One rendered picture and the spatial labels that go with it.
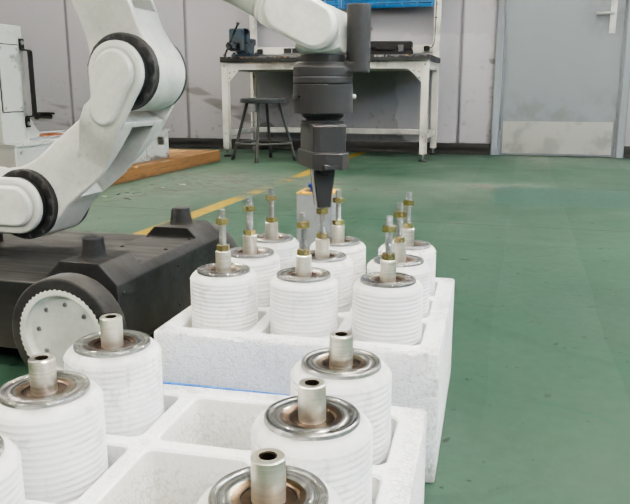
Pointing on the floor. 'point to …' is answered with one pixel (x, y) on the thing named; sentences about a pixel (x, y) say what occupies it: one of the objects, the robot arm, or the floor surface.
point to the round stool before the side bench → (259, 127)
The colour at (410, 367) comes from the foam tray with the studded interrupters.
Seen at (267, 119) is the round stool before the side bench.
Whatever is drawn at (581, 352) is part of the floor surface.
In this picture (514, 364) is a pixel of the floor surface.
